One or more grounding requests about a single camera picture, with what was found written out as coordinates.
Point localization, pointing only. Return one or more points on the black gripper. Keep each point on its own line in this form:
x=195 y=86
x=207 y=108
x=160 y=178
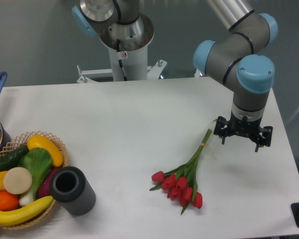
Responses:
x=261 y=136

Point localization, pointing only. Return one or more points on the red tulip bouquet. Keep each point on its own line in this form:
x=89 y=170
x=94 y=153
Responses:
x=181 y=183

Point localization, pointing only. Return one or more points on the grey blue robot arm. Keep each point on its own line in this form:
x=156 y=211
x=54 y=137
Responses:
x=234 y=63

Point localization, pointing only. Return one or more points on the dark grey ribbed vase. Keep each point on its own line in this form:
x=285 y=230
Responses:
x=70 y=188

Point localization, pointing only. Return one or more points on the green bok choy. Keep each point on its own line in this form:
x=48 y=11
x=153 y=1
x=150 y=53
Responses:
x=38 y=162

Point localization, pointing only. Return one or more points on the purple eggplant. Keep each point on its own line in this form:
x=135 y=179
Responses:
x=44 y=188

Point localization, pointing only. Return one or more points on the woven wicker basket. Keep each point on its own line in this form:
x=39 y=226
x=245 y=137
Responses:
x=22 y=141

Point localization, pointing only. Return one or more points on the beige round disc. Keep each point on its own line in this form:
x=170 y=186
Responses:
x=17 y=180

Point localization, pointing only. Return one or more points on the green cucumber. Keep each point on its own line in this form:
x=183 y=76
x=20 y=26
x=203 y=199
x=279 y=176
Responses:
x=12 y=159

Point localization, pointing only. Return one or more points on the orange fruit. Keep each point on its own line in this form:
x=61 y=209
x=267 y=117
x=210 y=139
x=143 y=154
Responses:
x=8 y=201

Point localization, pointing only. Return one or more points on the yellow banana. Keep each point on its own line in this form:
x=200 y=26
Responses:
x=26 y=213

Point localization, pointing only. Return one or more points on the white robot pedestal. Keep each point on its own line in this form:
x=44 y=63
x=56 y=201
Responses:
x=127 y=46

